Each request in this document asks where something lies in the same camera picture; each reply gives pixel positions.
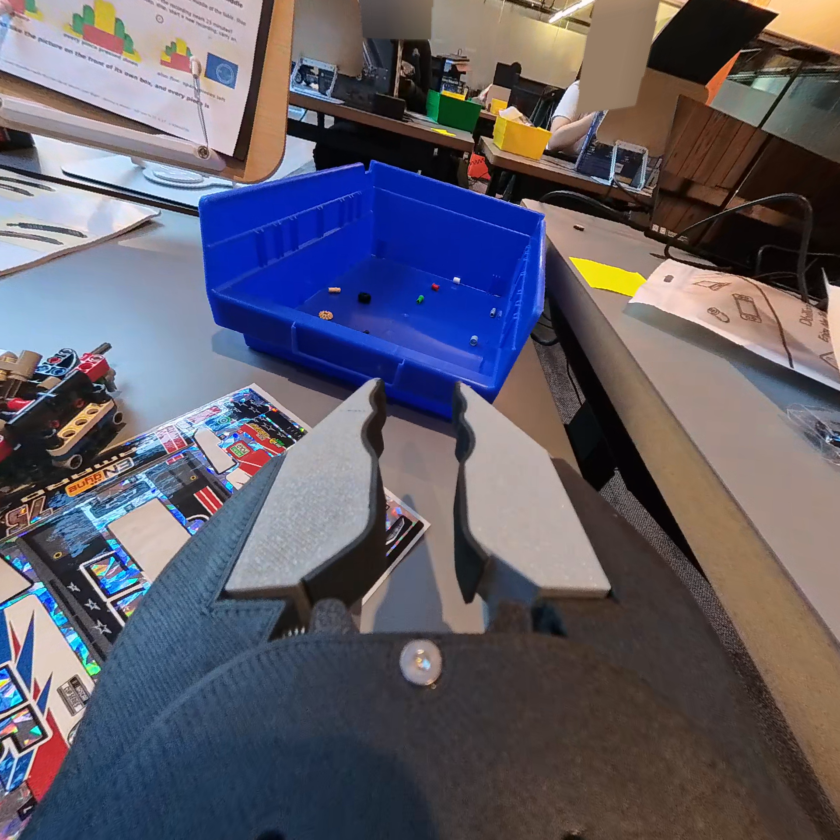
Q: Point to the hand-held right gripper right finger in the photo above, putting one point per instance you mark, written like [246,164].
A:
[531,525]

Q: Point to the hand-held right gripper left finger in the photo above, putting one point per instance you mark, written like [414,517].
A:
[308,518]

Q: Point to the holographic sticker sheet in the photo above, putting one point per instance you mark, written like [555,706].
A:
[131,492]

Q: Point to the grey desk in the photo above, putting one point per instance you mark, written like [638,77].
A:
[164,308]

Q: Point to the cluttered grey table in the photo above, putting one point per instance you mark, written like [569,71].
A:
[623,341]

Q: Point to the blue storage bin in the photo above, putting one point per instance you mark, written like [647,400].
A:
[275,282]

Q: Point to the yellow paper sheet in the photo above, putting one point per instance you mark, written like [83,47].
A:
[607,275]

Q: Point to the toy brick car front chassis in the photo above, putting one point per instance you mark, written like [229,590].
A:
[59,407]

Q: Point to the white printed paper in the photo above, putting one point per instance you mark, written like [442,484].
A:
[709,302]

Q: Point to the clear plastic bag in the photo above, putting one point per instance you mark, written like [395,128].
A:
[817,430]

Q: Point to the brown background table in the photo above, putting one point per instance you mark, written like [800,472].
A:
[551,164]
[394,124]

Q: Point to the clear stand with blue card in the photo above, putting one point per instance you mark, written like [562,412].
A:
[617,164]

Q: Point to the open instruction booklet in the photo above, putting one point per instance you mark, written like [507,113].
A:
[52,216]

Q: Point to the wooden crate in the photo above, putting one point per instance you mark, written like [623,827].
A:
[722,151]

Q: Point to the small green bin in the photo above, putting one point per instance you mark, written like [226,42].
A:
[453,111]

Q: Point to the black folded cardboard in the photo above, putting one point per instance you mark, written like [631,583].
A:
[709,39]

